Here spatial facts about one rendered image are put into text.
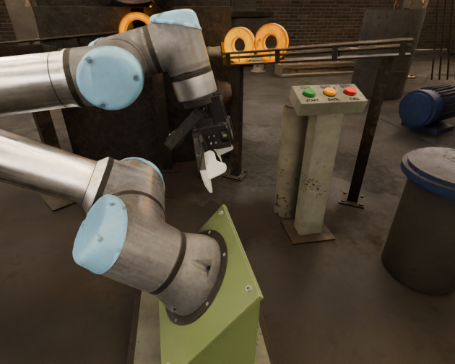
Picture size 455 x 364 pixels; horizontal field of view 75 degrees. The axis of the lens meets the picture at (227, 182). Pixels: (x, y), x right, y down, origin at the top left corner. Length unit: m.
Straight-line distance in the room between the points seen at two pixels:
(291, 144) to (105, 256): 0.88
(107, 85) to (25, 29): 4.04
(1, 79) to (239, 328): 0.57
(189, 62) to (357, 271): 0.96
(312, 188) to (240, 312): 0.73
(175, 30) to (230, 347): 0.62
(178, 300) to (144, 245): 0.15
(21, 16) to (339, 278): 4.23
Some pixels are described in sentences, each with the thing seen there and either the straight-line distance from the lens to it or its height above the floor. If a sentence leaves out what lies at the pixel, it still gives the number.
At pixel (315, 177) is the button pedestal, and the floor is 0.29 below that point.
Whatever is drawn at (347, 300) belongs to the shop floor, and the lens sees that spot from 1.15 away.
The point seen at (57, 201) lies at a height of 0.01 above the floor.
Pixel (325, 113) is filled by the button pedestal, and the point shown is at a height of 0.54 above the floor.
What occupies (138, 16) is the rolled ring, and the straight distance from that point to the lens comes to 1.70.
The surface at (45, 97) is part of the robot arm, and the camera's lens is 0.54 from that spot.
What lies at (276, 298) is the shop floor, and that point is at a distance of 1.09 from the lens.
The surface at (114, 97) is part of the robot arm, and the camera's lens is 0.50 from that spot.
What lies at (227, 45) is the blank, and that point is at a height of 0.70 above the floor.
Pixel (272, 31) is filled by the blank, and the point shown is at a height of 0.77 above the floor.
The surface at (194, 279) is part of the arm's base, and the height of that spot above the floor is 0.35.
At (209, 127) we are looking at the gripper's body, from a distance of 0.66.
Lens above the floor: 0.84
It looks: 29 degrees down
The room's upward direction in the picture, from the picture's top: straight up
